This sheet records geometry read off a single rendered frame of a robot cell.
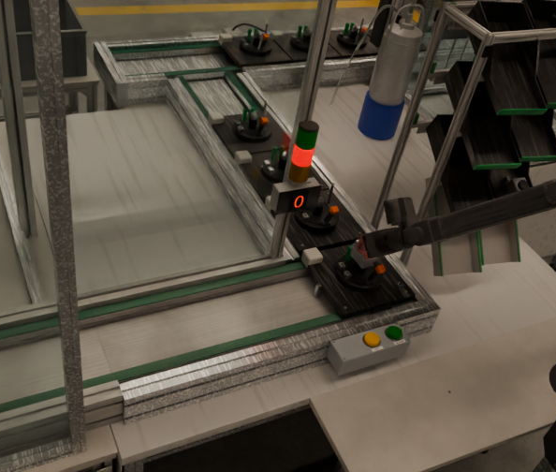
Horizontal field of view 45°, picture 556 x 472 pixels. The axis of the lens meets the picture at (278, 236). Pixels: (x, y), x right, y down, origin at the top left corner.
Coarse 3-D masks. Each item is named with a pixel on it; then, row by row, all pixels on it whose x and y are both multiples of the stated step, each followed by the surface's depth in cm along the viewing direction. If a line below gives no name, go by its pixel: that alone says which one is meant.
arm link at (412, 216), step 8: (392, 200) 164; (400, 200) 163; (408, 200) 163; (392, 208) 164; (400, 208) 163; (408, 208) 163; (392, 216) 164; (400, 216) 163; (408, 216) 162; (416, 216) 164; (408, 224) 161; (408, 232) 158; (416, 232) 157; (408, 240) 159; (416, 240) 157
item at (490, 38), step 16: (512, 0) 174; (432, 32) 170; (496, 32) 156; (512, 32) 157; (528, 32) 159; (544, 32) 160; (432, 48) 171; (480, 48) 156; (480, 64) 158; (416, 96) 181; (464, 96) 164; (416, 112) 185; (464, 112) 167; (400, 144) 191; (448, 144) 172; (400, 160) 195; (432, 176) 181; (384, 192) 202; (432, 192) 184; (384, 208) 207
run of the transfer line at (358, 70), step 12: (336, 60) 291; (348, 60) 293; (360, 60) 294; (372, 60) 296; (324, 72) 288; (336, 72) 291; (348, 72) 294; (360, 72) 297; (372, 72) 300; (324, 84) 293
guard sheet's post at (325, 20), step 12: (324, 0) 140; (336, 0) 141; (324, 12) 142; (324, 24) 144; (324, 36) 146; (324, 48) 148; (312, 60) 149; (312, 72) 151; (312, 84) 153; (312, 96) 156; (300, 108) 158; (312, 108) 158; (300, 120) 159; (288, 168) 169; (288, 180) 170; (288, 216) 180; (276, 228) 182; (276, 240) 184; (276, 252) 187
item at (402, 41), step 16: (400, 16) 241; (400, 32) 239; (416, 32) 241; (384, 48) 245; (400, 48) 241; (416, 48) 242; (384, 64) 247; (400, 64) 245; (384, 80) 250; (400, 80) 249; (384, 96) 254; (400, 96) 255
